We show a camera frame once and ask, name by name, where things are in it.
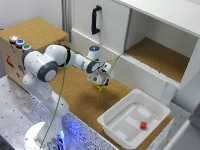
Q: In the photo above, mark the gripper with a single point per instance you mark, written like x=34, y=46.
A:
x=97, y=76

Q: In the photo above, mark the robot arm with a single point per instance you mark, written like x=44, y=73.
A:
x=46, y=68

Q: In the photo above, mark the yellow block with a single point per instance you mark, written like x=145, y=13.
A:
x=100, y=88

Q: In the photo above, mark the pink block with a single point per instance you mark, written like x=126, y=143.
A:
x=143, y=125

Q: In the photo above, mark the white sliding door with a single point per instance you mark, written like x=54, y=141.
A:
x=111, y=23

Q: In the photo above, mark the white plastic box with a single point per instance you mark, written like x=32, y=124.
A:
x=133, y=120

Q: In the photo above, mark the wooden drawer box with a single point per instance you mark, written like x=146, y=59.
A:
x=36, y=31

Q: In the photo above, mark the green button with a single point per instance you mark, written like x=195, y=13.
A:
x=26, y=47

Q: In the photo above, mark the white cabinet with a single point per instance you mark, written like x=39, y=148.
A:
x=156, y=20

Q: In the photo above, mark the blue button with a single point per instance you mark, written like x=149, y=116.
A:
x=20, y=42

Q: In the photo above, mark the red button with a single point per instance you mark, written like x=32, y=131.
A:
x=13, y=38

